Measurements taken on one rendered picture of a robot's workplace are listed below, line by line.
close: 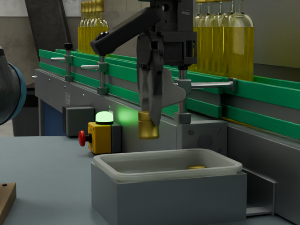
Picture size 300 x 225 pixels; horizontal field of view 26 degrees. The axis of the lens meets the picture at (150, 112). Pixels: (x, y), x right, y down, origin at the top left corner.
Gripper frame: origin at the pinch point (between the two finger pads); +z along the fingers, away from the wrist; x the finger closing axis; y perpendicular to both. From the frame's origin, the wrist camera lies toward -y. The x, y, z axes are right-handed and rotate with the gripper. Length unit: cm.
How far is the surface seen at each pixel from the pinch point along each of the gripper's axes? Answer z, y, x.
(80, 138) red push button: 12, 0, 55
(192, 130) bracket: 4.7, 12.3, 11.8
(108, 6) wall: -46, 210, 863
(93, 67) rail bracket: -4, 7, 72
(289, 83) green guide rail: -4.0, 29.2, 5.9
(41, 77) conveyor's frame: 6, 8, 174
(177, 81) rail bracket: -4.4, 9.6, 12.3
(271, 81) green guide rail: -3.7, 29.1, 12.4
